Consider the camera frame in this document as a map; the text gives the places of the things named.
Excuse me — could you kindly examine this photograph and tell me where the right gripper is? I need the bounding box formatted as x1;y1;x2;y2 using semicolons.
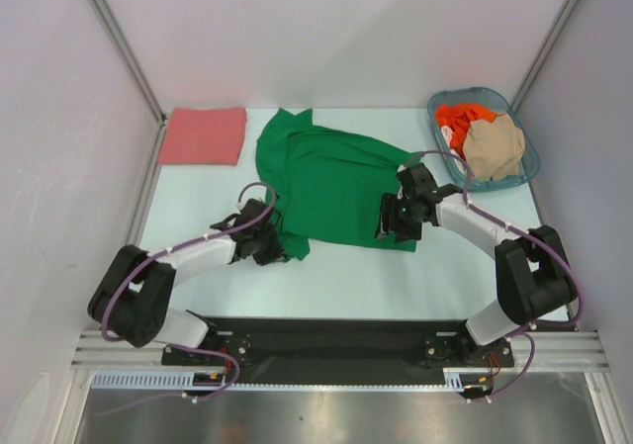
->
374;193;422;244

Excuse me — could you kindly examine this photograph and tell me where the green t shirt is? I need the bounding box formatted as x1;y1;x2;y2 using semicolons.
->
255;109;416;260

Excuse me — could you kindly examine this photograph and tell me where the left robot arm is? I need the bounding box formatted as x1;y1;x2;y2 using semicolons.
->
87;199;286;365

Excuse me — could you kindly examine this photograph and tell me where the aluminium frame rail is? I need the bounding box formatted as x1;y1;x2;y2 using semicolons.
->
70;330;609;373

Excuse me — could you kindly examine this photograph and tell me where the white garment in basket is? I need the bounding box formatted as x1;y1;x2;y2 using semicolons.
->
440;126;468;174

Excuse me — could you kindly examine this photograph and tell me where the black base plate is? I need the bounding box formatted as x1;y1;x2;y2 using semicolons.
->
161;316;534;387

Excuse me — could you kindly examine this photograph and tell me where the left corner aluminium post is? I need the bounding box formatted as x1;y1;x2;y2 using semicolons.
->
88;0;166;127

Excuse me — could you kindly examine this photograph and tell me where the corner aluminium post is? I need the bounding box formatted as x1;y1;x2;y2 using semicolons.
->
510;0;583;112
88;0;166;127

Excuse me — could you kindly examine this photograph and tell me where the blue plastic basket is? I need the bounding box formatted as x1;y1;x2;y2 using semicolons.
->
427;87;541;192

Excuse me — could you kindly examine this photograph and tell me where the white slotted cable duct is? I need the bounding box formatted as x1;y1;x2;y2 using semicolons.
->
91;367;496;394

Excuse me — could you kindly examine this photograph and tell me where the orange t shirt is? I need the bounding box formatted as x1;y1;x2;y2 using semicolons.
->
435;103;497;131

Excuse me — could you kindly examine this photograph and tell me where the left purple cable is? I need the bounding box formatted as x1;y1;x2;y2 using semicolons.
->
96;181;278;415

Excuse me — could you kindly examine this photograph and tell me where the right corner aluminium post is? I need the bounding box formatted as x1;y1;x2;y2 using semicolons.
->
510;0;583;112

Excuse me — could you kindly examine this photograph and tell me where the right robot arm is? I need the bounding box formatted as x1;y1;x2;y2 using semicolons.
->
376;163;579;366

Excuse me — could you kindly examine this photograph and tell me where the folded pink t shirt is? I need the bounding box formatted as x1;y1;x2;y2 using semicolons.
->
157;108;247;166

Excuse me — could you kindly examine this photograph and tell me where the beige t shirt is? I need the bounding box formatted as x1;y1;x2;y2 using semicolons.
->
463;113;525;182

